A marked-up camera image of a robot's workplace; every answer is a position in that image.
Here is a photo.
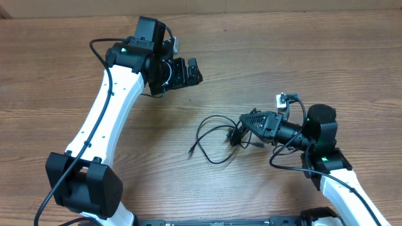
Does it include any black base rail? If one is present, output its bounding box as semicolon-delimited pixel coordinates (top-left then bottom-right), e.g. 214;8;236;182
78;215;310;226

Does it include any black usb cable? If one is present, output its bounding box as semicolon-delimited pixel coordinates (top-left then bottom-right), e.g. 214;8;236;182
188;108;266;165

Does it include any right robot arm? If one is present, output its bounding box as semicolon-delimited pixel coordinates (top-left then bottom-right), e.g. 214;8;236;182
240;102;388;225

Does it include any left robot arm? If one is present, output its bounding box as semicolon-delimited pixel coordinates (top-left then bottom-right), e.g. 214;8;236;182
45;16;202;225

